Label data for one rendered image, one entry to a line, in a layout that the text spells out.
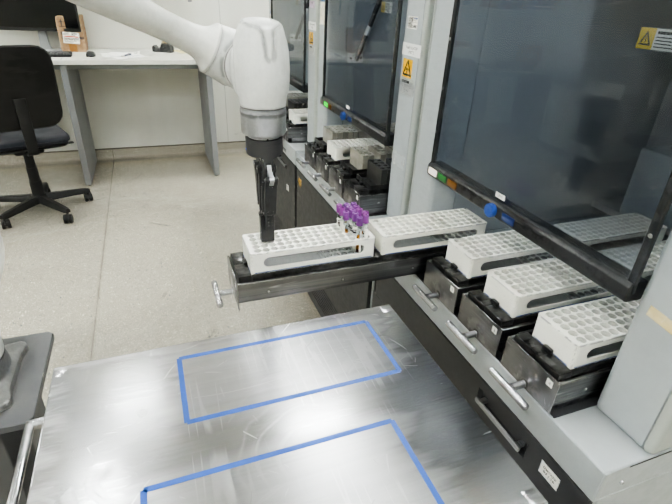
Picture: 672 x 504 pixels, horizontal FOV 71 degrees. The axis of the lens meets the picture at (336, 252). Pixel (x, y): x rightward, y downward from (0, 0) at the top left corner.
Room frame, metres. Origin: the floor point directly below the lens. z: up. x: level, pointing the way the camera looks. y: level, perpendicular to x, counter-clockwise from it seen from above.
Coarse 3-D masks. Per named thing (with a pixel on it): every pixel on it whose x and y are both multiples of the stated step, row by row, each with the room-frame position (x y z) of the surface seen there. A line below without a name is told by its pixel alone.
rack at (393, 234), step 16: (464, 208) 1.19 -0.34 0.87; (368, 224) 1.08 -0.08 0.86; (384, 224) 1.06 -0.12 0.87; (400, 224) 1.08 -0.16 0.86; (416, 224) 1.07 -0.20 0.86; (432, 224) 1.09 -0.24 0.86; (448, 224) 1.08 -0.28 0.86; (464, 224) 1.09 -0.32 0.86; (480, 224) 1.10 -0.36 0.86; (384, 240) 1.00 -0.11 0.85; (400, 240) 1.09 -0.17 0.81; (416, 240) 1.10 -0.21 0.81; (432, 240) 1.10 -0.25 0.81; (448, 240) 1.07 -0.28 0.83
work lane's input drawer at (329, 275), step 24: (240, 264) 0.92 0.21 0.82; (336, 264) 0.95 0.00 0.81; (360, 264) 0.97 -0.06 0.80; (384, 264) 0.98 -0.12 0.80; (408, 264) 1.00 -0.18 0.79; (216, 288) 0.91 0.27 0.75; (240, 288) 0.85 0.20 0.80; (264, 288) 0.87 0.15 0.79; (288, 288) 0.89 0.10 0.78; (312, 288) 0.91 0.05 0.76
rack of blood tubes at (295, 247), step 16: (336, 224) 1.05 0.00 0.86; (256, 240) 0.95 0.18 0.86; (288, 240) 0.95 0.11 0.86; (304, 240) 0.96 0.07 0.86; (320, 240) 0.96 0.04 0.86; (336, 240) 0.98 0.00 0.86; (352, 240) 0.97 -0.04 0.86; (368, 240) 0.98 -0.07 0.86; (256, 256) 0.88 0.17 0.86; (272, 256) 0.90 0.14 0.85; (288, 256) 0.98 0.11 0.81; (304, 256) 0.98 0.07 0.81; (320, 256) 0.99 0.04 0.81; (336, 256) 0.96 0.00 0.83; (352, 256) 0.97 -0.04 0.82; (256, 272) 0.88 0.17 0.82
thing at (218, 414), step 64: (320, 320) 0.72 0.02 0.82; (384, 320) 0.73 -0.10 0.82; (64, 384) 0.53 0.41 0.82; (128, 384) 0.53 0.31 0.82; (192, 384) 0.54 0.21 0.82; (256, 384) 0.55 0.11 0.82; (320, 384) 0.55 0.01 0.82; (384, 384) 0.56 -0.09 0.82; (448, 384) 0.57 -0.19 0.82; (64, 448) 0.41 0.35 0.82; (128, 448) 0.42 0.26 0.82; (192, 448) 0.42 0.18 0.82; (256, 448) 0.43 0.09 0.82; (320, 448) 0.43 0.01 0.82; (384, 448) 0.44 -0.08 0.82; (448, 448) 0.44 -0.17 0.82
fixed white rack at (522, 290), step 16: (496, 272) 0.86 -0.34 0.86; (512, 272) 0.87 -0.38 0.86; (528, 272) 0.86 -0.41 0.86; (544, 272) 0.87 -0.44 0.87; (560, 272) 0.87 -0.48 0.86; (576, 272) 0.87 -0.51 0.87; (496, 288) 0.82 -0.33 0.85; (512, 288) 0.80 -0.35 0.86; (528, 288) 0.80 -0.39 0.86; (544, 288) 0.81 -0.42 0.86; (560, 288) 0.80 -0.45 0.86; (576, 288) 0.82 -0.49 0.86; (592, 288) 0.87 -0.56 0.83; (512, 304) 0.77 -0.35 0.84; (528, 304) 0.83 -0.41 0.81; (544, 304) 0.83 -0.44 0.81; (560, 304) 0.81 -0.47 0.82
